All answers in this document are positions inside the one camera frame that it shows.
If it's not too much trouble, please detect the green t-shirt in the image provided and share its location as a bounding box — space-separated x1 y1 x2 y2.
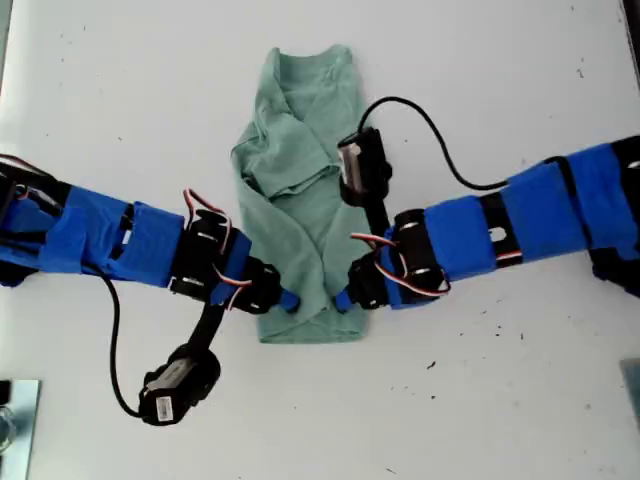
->
230 44 374 346

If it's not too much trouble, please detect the gripper red white wire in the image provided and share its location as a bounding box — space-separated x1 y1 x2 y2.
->
349 231 452 300
181 186 254 312

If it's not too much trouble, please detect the black camera stalk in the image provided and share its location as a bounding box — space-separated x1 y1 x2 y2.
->
185 293 227 362
366 196 395 237

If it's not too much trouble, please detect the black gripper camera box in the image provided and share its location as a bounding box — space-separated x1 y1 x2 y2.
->
336 126 395 207
137 346 222 427

